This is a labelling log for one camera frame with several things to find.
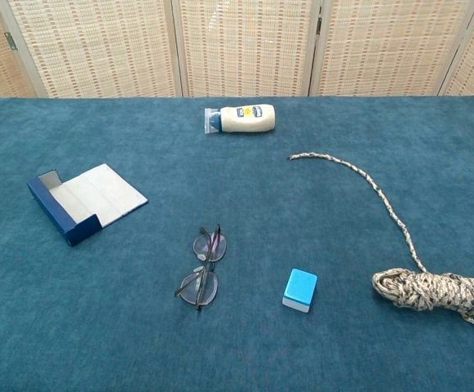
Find beige speckled braided rope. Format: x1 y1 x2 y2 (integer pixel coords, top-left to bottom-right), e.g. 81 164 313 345
288 152 474 330

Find blue glasses case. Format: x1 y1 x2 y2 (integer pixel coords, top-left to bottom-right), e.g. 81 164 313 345
27 163 148 247

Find white mayonnaise squeeze bottle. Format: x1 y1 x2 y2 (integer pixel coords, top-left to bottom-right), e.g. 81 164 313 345
203 104 277 135

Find blue and white block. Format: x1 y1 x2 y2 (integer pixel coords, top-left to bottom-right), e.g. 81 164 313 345
281 268 319 314

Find dark-framed eyeglasses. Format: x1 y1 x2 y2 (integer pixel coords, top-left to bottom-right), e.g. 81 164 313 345
174 223 228 312

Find woven bamboo folding screen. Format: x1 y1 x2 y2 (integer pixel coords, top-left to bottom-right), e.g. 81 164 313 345
0 0 474 104

